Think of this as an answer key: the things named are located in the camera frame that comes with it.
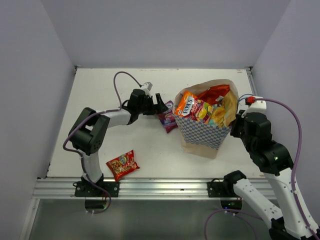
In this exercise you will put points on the purple Fox's candy bag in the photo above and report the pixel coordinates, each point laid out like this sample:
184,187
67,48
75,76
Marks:
167,118

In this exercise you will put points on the orange Fox's fruits candy bag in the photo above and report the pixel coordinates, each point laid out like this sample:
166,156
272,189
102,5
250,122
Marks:
191,107

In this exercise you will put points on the aluminium table edge rail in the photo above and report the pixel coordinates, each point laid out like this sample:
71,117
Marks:
251,79

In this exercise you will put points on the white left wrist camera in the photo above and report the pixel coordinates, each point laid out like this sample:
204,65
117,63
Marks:
147,87

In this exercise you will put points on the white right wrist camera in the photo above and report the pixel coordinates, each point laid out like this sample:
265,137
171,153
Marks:
255,105

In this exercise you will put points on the red rice cracker snack bag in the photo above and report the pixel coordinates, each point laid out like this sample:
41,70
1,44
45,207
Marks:
123,165

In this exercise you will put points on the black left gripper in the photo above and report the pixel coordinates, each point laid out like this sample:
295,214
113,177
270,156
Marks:
158,108

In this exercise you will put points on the red chip bag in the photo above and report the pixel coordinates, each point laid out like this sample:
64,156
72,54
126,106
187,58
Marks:
214,94

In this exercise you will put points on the front aluminium mounting rail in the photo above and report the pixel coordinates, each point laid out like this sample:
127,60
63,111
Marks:
129,189

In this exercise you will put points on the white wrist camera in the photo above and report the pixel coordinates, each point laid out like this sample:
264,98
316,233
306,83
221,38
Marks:
147,87
255,105

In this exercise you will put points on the beige kraft chips bag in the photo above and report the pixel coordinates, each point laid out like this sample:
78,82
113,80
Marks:
225,112

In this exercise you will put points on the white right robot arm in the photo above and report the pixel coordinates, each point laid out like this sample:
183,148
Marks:
290,220

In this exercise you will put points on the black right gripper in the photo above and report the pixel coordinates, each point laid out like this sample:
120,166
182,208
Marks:
238,118

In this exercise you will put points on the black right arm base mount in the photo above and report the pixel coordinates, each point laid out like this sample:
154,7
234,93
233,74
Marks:
217,188

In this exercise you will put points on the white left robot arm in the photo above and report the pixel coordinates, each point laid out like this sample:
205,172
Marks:
88,132

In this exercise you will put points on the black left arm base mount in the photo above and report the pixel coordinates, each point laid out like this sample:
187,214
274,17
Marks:
85,189

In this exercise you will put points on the checkered paper bag blue handles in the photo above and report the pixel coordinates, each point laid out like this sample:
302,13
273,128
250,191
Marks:
196,137

